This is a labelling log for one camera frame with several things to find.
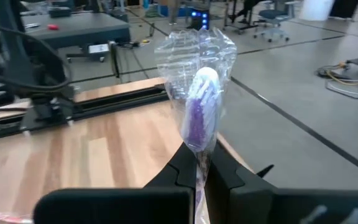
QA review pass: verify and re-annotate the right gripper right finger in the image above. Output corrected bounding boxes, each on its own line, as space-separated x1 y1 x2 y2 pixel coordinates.
204 141 358 224

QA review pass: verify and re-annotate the black aluminium table frame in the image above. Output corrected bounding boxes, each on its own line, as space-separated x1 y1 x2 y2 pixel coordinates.
0 83 171 143

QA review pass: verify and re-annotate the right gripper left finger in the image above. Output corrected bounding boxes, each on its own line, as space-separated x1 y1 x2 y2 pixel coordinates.
32 141 198 224

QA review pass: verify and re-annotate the floor cable pile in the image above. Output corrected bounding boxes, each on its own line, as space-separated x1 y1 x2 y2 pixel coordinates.
316 60 358 101

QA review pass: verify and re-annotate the orange toothbrush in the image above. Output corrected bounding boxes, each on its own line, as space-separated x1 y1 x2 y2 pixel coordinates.
0 212 34 224

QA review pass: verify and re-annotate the black clamp hook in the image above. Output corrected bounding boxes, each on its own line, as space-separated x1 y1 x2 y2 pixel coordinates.
255 164 275 179

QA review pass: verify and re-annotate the black hanging strap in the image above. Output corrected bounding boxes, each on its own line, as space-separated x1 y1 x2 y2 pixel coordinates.
108 40 121 79

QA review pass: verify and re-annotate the computer tower with LEDs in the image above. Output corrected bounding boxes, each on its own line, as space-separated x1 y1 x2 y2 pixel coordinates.
190 8 211 31

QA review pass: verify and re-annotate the purple toothbrush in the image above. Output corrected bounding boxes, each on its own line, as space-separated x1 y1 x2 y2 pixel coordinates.
154 27 238 224

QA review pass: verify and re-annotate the white printed box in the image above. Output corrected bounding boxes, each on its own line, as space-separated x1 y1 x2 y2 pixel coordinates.
88 43 110 55

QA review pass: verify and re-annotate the office swivel chair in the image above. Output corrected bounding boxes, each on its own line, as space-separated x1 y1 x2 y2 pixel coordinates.
252 0 301 44

